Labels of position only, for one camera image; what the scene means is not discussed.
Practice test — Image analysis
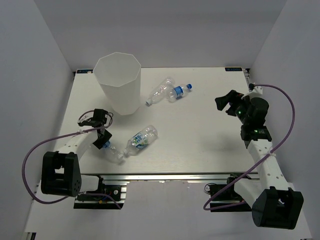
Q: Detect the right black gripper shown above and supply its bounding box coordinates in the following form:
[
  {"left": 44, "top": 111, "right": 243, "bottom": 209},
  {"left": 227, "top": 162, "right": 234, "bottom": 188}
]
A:
[{"left": 214, "top": 90, "right": 251, "bottom": 125}]

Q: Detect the clear bottle green blue label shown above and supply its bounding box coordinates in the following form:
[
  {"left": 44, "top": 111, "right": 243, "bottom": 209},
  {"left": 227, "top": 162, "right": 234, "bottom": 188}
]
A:
[{"left": 123, "top": 125, "right": 158, "bottom": 157}]

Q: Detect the clear bottle blue cap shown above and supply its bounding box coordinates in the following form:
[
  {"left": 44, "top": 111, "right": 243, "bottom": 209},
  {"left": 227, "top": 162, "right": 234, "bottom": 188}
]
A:
[{"left": 167, "top": 83, "right": 193, "bottom": 103}]

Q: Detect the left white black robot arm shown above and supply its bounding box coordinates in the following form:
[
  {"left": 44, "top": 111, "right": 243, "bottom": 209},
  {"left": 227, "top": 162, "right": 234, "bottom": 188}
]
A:
[{"left": 41, "top": 108, "right": 114, "bottom": 197}]

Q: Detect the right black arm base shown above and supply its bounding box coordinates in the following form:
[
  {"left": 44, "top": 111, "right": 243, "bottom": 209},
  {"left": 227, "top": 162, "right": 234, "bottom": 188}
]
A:
[{"left": 204, "top": 174, "right": 252, "bottom": 213}]

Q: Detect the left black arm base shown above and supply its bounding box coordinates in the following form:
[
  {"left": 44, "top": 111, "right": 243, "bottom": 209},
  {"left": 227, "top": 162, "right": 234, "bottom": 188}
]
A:
[{"left": 73, "top": 176, "right": 129, "bottom": 210}]

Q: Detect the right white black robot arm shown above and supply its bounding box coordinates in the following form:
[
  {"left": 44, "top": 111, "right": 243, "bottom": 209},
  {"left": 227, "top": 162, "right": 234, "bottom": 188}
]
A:
[{"left": 215, "top": 90, "right": 304, "bottom": 230}]

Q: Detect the white octagonal plastic bin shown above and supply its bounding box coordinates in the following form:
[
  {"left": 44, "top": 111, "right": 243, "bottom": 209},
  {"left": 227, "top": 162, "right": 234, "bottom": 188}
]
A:
[{"left": 93, "top": 52, "right": 141, "bottom": 116}]

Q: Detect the right blue table sticker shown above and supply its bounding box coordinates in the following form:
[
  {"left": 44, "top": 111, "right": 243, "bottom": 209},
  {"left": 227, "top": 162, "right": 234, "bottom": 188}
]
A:
[{"left": 224, "top": 67, "right": 243, "bottom": 72}]

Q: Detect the blue table sticker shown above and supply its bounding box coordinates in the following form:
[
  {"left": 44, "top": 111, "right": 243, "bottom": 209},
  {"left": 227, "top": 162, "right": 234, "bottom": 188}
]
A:
[
  {"left": 76, "top": 69, "right": 93, "bottom": 74},
  {"left": 224, "top": 67, "right": 243, "bottom": 72}
]

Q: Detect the clear crushed bottle no label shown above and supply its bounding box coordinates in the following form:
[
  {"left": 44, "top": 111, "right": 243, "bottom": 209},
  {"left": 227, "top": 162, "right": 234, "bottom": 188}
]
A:
[{"left": 145, "top": 76, "right": 176, "bottom": 106}]

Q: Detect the left blue table sticker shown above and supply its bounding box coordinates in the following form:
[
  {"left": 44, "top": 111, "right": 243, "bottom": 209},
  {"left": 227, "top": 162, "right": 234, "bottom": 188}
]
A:
[{"left": 76, "top": 69, "right": 93, "bottom": 74}]

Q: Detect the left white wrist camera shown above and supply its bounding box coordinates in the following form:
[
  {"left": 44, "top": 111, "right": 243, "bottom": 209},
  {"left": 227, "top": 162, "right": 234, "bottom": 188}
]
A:
[{"left": 77, "top": 114, "right": 91, "bottom": 127}]

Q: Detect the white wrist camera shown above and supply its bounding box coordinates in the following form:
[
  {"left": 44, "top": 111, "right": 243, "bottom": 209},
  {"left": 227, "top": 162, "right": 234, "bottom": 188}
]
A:
[
  {"left": 77, "top": 114, "right": 91, "bottom": 127},
  {"left": 241, "top": 83, "right": 263, "bottom": 100}
]

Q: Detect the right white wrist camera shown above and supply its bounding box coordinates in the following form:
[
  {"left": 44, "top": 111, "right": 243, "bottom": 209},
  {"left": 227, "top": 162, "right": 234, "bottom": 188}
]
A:
[{"left": 241, "top": 83, "right": 263, "bottom": 100}]

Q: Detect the aluminium table frame rail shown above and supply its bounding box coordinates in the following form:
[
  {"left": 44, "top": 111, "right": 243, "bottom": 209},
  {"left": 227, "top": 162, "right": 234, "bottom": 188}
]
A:
[{"left": 79, "top": 67, "right": 254, "bottom": 181}]

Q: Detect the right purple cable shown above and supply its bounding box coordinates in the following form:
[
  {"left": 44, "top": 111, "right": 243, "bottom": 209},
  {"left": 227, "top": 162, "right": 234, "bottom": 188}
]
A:
[{"left": 202, "top": 84, "right": 296, "bottom": 213}]

